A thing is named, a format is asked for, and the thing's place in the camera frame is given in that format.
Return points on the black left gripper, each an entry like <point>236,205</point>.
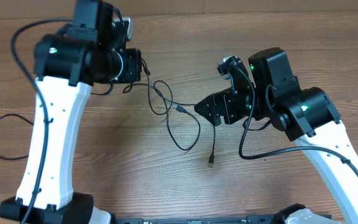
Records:
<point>133,56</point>

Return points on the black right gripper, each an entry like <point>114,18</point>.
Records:
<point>227,101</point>

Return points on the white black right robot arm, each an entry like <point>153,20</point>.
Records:
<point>267,88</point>

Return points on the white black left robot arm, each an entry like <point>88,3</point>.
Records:
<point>88,49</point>

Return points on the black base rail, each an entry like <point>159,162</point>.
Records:
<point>296,213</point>

